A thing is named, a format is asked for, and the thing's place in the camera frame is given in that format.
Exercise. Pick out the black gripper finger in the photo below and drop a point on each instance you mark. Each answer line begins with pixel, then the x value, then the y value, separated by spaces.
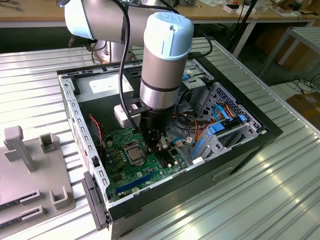
pixel 150 143

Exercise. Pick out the silver CPU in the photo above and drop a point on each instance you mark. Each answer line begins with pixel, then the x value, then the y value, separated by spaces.
pixel 136 153

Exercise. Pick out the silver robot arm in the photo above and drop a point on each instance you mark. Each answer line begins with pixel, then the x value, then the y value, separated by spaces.
pixel 162 62

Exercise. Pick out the black RAM slot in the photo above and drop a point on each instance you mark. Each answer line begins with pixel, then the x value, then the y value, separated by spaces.
pixel 167 158
pixel 162 160

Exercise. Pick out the green motherboard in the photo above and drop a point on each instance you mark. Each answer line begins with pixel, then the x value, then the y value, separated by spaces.
pixel 142 175

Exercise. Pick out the blue expansion slot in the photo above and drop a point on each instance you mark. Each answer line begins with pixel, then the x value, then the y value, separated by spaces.
pixel 136 181

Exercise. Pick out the blue plastic latch strip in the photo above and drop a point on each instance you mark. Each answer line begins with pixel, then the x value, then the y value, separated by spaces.
pixel 197 150

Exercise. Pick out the blue disk carrier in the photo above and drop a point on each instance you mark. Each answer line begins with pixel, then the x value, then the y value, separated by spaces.
pixel 186 77
pixel 216 128

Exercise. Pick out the grey power supply unit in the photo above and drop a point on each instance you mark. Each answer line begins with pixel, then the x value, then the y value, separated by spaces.
pixel 100 105

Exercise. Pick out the grey metal disk bay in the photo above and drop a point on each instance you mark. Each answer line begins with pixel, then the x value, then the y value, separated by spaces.
pixel 200 85
pixel 210 150

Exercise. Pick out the black open PC case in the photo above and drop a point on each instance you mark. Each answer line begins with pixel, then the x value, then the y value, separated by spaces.
pixel 175 200

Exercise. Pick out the grey parts rack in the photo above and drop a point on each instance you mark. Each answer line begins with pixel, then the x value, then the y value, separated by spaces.
pixel 37 170

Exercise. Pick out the white flat box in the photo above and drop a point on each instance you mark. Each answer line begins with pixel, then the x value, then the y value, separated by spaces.
pixel 246 11

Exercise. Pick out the brown cardboard box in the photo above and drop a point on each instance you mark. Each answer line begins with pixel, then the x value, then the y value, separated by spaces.
pixel 296 58
pixel 305 107

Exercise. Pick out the long wooden desk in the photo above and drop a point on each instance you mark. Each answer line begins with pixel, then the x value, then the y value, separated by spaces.
pixel 262 16

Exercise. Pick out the dark RAM stick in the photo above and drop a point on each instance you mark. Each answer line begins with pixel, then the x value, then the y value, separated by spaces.
pixel 10 203

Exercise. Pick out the brown flat cardboard piece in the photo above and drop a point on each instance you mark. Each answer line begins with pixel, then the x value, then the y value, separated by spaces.
pixel 280 10

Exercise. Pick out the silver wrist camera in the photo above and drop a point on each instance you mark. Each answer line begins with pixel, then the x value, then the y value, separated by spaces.
pixel 164 143

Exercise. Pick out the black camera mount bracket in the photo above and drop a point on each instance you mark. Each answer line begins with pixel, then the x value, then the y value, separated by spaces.
pixel 136 107

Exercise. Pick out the brown square base plate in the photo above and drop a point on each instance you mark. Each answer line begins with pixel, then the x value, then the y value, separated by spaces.
pixel 102 60

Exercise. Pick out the black plastic case bracket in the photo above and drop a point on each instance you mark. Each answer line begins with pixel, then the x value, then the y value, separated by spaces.
pixel 76 87

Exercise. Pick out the grey metal frame table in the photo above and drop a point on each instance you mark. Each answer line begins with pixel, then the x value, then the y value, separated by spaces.
pixel 308 33

